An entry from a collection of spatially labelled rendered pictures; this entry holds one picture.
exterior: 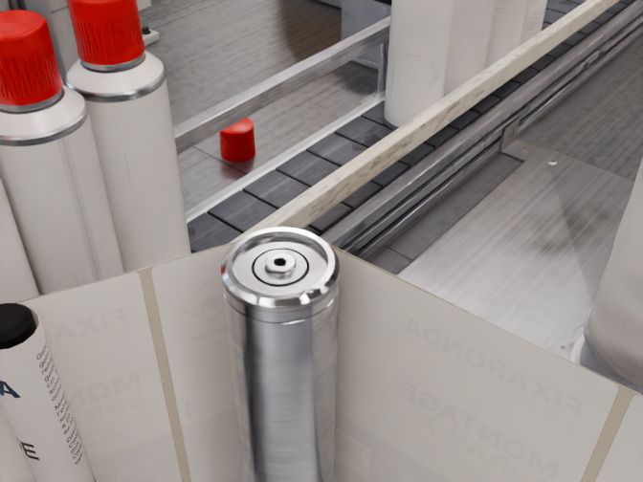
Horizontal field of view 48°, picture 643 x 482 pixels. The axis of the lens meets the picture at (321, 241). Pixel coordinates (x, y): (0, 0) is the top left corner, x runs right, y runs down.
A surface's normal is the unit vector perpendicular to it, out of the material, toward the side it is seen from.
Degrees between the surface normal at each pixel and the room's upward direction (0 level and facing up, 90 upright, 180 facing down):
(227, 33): 0
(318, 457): 90
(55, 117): 42
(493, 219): 0
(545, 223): 0
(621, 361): 90
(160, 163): 90
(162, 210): 90
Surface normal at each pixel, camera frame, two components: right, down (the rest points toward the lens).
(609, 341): -0.95, 0.22
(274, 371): -0.11, 0.63
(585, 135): 0.00, -0.77
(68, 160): 0.72, 0.45
